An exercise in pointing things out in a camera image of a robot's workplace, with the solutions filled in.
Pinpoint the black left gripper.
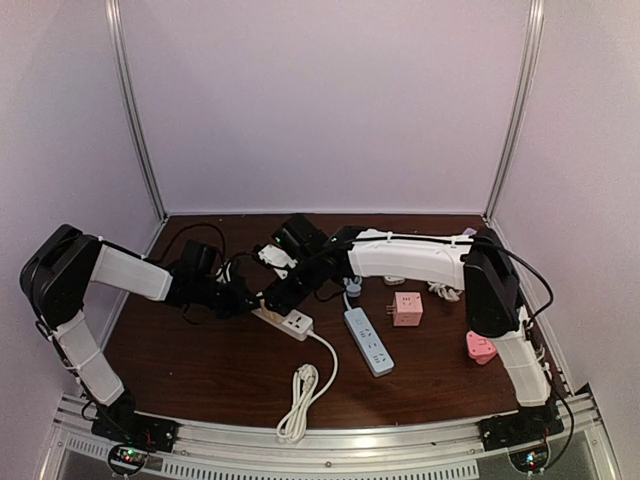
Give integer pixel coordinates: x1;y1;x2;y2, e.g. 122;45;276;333
194;274;262;321

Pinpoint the pink cube socket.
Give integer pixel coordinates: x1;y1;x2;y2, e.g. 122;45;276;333
386;292;423;327

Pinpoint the blue-grey power strip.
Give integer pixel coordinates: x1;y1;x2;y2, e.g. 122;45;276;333
344;307;395;378

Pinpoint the white square adapter plug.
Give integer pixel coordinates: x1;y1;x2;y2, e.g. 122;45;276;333
383;275;406;286

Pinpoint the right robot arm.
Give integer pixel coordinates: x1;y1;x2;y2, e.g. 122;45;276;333
258;214;551;442

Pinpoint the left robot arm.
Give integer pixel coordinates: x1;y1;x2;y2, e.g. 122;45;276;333
20;224;260;407

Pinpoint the pink triangular socket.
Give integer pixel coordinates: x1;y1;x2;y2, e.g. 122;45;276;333
466;331;497;365

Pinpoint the white power strip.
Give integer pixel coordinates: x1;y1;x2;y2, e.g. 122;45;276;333
252;309;313;341

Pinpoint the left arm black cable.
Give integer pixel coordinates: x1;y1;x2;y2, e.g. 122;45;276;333
144;223;251;326

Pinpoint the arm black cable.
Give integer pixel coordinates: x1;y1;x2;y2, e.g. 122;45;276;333
144;223;251;326
469;238;555;331

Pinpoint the white coiled cable purple strip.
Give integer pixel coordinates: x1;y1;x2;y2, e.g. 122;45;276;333
427;282;463;303

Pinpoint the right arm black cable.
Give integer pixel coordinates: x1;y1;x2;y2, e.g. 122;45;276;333
469;238;555;331

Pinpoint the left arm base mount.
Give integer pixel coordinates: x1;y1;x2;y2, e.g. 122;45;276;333
91;409;179;453

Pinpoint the white strip cable with plug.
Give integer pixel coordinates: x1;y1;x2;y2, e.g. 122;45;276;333
275;330;339;443

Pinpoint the aluminium front rail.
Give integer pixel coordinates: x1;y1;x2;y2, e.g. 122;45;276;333
34;393;622;479

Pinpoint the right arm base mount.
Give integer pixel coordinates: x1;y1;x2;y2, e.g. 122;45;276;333
478;404;564;451

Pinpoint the left aluminium frame post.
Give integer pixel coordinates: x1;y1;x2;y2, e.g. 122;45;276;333
104;0;168;223

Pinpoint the aluminium frame post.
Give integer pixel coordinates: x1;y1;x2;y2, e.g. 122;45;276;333
483;0;545;224
104;0;168;223

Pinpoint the right aluminium frame post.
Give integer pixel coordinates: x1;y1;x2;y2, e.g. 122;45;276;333
483;0;545;224

